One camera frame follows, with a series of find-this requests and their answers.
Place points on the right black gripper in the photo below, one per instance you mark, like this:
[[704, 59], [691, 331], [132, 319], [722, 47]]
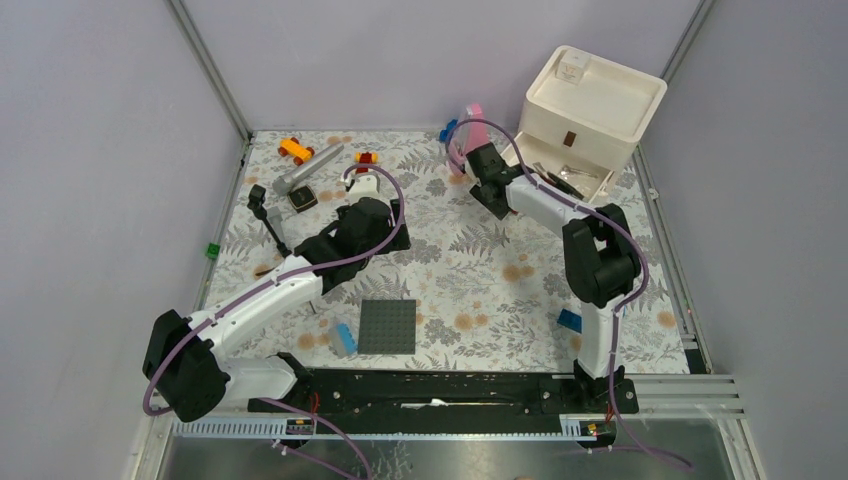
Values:
[[498, 210]]

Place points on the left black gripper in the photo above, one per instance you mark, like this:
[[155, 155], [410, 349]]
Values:
[[395, 218]]

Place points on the clear plastic bag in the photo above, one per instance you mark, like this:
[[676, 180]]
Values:
[[565, 172]]

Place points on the cream three-drawer organizer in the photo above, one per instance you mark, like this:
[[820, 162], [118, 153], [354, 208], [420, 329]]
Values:
[[593, 126]]

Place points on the white cosmetic box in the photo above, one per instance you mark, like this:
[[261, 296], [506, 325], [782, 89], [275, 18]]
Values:
[[572, 65]]

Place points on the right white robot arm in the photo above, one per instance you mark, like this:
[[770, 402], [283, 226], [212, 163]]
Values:
[[600, 262]]

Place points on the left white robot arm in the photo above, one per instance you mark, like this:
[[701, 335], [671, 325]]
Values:
[[188, 362]]

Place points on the blue toy brick back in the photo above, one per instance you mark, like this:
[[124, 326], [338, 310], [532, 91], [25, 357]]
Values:
[[447, 130]]

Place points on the black square compact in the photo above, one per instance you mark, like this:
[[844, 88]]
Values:
[[302, 198]]

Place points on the red yellow toy figure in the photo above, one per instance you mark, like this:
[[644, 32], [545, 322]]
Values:
[[365, 158]]

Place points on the grey microphone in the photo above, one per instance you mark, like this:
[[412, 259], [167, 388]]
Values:
[[289, 181]]

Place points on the grey lego baseplate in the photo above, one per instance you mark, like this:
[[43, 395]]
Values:
[[387, 327]]

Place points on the orange toy car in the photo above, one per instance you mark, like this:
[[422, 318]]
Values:
[[291, 147]]

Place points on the black mini tripod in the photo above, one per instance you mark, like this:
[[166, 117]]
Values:
[[255, 203]]

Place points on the blue grey lego brick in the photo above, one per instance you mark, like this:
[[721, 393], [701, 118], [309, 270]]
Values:
[[342, 340]]

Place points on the green clip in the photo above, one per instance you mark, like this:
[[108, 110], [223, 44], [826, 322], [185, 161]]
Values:
[[212, 251]]

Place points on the blue lego brick left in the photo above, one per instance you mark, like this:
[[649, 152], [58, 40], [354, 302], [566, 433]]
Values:
[[570, 320]]

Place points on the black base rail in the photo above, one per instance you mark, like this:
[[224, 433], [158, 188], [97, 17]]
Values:
[[457, 402]]

